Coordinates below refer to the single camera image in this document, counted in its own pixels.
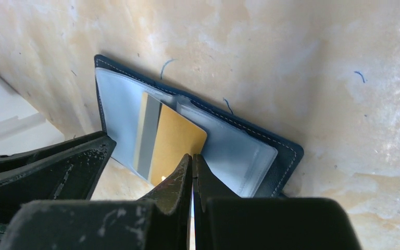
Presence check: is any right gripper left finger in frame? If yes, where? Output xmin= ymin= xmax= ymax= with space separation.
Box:
xmin=0 ymin=155 xmax=192 ymax=249

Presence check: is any gold credit card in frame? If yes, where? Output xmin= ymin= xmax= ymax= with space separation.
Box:
xmin=133 ymin=92 xmax=207 ymax=186

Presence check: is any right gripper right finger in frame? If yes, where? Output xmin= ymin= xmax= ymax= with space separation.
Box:
xmin=193 ymin=155 xmax=361 ymax=249

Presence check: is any white plastic card tray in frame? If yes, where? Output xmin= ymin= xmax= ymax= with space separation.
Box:
xmin=0 ymin=77 xmax=65 ymax=155

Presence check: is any navy blue card holder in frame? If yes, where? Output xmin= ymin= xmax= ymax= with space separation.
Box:
xmin=94 ymin=55 xmax=304 ymax=197

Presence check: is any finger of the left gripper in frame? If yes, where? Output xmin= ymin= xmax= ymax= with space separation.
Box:
xmin=0 ymin=131 xmax=116 ymax=240

